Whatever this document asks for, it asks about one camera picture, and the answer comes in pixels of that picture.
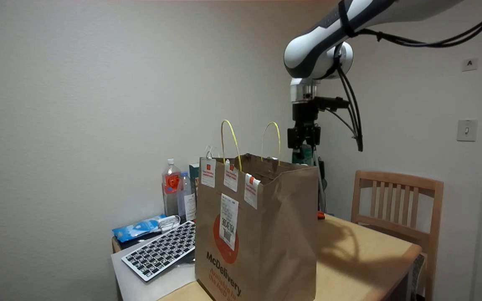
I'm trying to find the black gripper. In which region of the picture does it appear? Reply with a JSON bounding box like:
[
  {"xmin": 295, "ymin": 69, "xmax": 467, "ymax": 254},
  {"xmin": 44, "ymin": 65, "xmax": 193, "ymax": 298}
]
[{"xmin": 286, "ymin": 102, "xmax": 321, "ymax": 166}]

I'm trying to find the green can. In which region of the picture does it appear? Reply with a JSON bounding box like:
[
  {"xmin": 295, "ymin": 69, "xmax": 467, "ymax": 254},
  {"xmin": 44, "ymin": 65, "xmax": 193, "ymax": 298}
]
[{"xmin": 298, "ymin": 141, "xmax": 315, "ymax": 167}]

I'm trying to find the brown paper bag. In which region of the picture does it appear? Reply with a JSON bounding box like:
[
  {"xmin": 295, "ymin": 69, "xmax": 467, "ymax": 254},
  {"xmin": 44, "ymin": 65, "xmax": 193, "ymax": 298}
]
[{"xmin": 194, "ymin": 117, "xmax": 321, "ymax": 301}]

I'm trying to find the dark pole with red base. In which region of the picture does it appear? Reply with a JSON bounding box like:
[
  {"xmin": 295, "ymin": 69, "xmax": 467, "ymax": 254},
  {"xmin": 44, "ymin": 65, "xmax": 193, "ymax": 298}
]
[{"xmin": 313, "ymin": 157, "xmax": 328, "ymax": 222}]

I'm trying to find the wooden chair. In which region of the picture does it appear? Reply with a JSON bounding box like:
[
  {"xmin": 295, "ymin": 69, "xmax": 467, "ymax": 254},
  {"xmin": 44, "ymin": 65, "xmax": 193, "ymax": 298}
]
[{"xmin": 350, "ymin": 169, "xmax": 445, "ymax": 301}]

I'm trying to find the clear plastic bottle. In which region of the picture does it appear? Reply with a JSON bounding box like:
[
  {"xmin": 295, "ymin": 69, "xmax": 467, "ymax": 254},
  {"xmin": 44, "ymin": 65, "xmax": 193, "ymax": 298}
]
[{"xmin": 179, "ymin": 171, "xmax": 194, "ymax": 222}]

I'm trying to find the red label plastic bottle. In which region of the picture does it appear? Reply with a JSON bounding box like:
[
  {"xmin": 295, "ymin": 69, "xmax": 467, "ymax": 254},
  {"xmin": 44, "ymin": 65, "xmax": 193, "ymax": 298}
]
[{"xmin": 161, "ymin": 157, "xmax": 184, "ymax": 217}]

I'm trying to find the black white keyboard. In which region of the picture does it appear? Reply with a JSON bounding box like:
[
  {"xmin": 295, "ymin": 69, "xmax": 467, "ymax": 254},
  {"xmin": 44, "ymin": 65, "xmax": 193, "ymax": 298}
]
[{"xmin": 121, "ymin": 219, "xmax": 198, "ymax": 283}]

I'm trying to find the blue tissue pack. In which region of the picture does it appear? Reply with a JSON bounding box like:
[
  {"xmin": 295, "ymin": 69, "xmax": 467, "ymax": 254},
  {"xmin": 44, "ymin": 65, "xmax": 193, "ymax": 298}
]
[{"xmin": 112, "ymin": 214, "xmax": 181, "ymax": 248}]

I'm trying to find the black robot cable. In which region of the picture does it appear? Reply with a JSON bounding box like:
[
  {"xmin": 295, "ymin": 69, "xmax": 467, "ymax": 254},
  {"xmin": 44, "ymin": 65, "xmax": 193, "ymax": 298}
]
[{"xmin": 330, "ymin": 0, "xmax": 482, "ymax": 154}]

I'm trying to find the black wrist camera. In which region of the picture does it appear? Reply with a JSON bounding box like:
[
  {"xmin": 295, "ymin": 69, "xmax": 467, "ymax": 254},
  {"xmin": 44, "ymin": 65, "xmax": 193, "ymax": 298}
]
[{"xmin": 313, "ymin": 95, "xmax": 350, "ymax": 112}]

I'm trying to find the white light switch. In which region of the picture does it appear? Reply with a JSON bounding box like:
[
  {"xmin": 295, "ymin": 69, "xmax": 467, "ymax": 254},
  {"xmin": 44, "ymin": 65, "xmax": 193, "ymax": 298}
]
[{"xmin": 455, "ymin": 119, "xmax": 479, "ymax": 144}]

